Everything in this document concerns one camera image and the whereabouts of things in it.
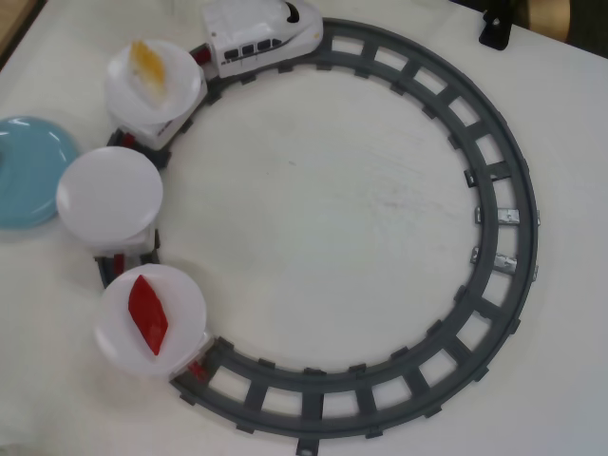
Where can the red tuna toy sushi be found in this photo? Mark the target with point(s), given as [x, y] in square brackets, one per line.
[149, 313]

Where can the white toy Shinkansen locomotive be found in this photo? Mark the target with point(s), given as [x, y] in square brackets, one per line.
[256, 38]

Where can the pale orange toy sushi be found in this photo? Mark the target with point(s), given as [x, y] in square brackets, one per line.
[149, 71]

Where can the light blue round dish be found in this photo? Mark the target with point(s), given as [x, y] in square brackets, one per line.
[28, 180]

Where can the white round plastic plate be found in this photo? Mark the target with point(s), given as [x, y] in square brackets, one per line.
[109, 190]
[180, 76]
[185, 304]

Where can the white toy train wagon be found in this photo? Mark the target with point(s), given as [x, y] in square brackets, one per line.
[161, 133]
[123, 247]
[199, 349]

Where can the brown wooden object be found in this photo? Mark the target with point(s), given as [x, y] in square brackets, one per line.
[546, 16]

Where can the grey circular toy rail track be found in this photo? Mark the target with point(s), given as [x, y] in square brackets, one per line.
[513, 138]

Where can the black metal bracket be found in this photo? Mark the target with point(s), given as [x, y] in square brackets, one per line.
[494, 31]

